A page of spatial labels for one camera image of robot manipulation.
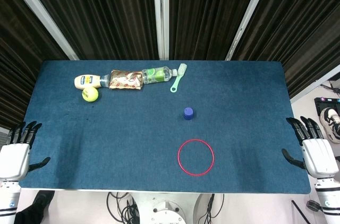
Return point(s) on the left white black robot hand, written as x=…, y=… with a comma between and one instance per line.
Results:
x=14, y=157

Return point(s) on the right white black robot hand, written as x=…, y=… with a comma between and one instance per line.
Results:
x=318, y=156

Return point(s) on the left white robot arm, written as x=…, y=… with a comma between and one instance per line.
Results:
x=8, y=202

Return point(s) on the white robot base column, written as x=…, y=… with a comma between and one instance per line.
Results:
x=167, y=210

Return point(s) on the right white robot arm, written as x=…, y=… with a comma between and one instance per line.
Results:
x=329, y=197

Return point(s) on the white black sneaker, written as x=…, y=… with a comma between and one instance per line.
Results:
x=330, y=124

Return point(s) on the black caster wheel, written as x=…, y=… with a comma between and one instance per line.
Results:
x=313, y=205

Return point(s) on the black device with coloured buttons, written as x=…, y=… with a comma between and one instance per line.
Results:
x=325, y=103

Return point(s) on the yellow tennis ball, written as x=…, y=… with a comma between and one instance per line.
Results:
x=90, y=94

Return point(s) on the dark brown pleated curtain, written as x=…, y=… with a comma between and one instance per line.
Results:
x=300, y=22
x=207, y=11
x=101, y=11
x=24, y=56

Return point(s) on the mayonnaise squeeze bottle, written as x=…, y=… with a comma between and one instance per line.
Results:
x=87, y=81

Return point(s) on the blue felt table cover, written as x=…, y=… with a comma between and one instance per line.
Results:
x=119, y=141

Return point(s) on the purple cylinder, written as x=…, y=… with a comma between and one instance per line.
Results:
x=188, y=113

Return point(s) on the light green brush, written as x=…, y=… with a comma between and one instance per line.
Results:
x=177, y=80

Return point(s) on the clear green label water bottle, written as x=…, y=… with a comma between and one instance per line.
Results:
x=156, y=75

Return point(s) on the white metal frame post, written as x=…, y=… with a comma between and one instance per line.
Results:
x=316, y=87
x=161, y=14
x=251, y=14
x=40, y=13

